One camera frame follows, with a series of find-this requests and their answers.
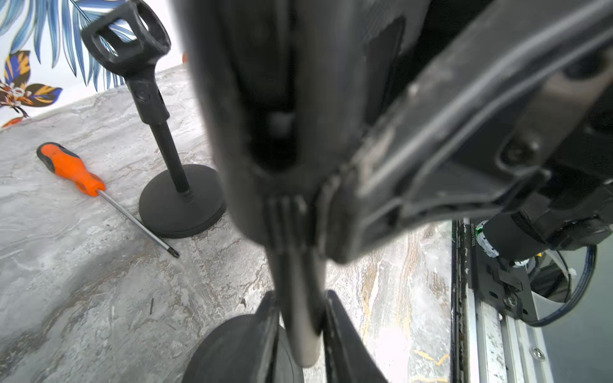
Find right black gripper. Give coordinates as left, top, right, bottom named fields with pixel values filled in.
left=315, top=1, right=612, bottom=263

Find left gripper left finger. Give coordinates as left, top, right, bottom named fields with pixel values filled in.
left=224, top=291, right=280, bottom=382

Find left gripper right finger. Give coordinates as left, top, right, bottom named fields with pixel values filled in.
left=323, top=290, right=387, bottom=382

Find black round base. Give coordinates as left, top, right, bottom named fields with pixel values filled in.
left=182, top=314, right=304, bottom=382
left=139, top=164, right=226, bottom=239

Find black stand pole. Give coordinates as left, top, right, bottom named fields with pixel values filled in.
left=171, top=0, right=432, bottom=369
left=81, top=1, right=190, bottom=193

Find aluminium front rail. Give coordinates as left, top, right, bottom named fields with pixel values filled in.
left=450, top=220, right=554, bottom=382

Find orange handled screwdriver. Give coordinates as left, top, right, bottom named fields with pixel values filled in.
left=36, top=142, right=180, bottom=259

